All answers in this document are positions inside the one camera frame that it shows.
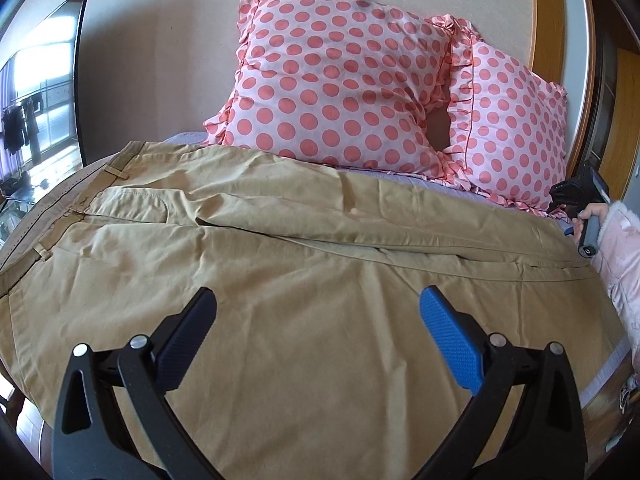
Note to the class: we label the large pink polka-dot pillow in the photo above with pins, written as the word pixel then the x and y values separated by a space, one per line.
pixel 346 83

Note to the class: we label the khaki pants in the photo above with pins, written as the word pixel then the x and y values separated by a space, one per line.
pixel 318 365

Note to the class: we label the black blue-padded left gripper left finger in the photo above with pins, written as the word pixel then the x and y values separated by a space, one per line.
pixel 91 439

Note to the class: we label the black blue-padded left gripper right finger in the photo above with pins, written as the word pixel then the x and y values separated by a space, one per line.
pixel 546 438

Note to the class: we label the wooden door frame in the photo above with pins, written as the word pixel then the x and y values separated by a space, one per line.
pixel 591 47

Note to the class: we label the black flat television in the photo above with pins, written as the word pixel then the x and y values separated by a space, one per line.
pixel 40 132

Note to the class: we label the lavender bed sheet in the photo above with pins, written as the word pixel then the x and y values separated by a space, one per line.
pixel 51 206

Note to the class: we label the person's right hand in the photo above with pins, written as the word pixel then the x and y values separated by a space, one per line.
pixel 599 210

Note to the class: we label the small pink polka-dot pillow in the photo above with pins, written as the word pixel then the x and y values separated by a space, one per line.
pixel 506 124

